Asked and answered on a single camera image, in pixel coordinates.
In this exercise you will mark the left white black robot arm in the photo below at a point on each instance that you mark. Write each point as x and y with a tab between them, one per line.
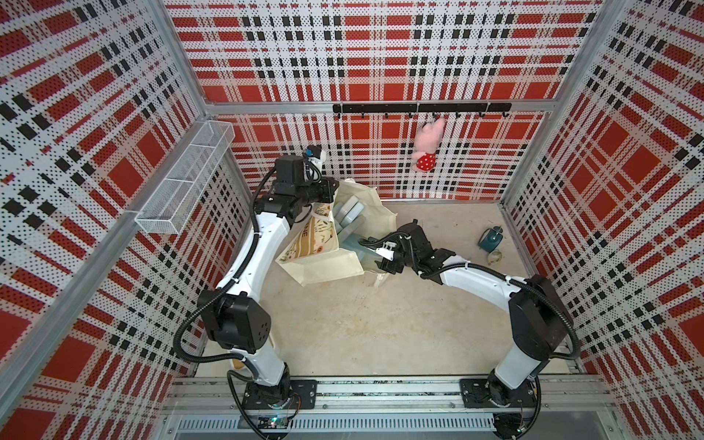
232	313

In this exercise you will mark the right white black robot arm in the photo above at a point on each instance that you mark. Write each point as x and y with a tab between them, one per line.
541	327

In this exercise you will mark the teal alarm clock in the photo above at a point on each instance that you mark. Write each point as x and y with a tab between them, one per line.
491	239

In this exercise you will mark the light blue box in bag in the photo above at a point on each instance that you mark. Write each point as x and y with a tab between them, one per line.
347	213

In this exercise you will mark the pink plush pig toy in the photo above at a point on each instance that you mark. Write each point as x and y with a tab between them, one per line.
426	144

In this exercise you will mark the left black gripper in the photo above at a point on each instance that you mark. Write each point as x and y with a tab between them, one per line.
328	185

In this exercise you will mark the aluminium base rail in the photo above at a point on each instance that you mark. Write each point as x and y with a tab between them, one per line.
570	407

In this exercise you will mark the white wire mesh shelf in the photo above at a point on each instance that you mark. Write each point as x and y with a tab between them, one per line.
187	175

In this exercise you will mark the black wall hook rail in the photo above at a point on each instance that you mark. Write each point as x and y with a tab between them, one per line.
417	108

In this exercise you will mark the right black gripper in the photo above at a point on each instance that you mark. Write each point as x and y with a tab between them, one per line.
389	266

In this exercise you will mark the cream floral canvas bag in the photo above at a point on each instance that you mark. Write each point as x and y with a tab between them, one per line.
315	255

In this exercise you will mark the teal pencil case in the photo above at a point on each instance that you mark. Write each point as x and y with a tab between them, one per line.
368	259

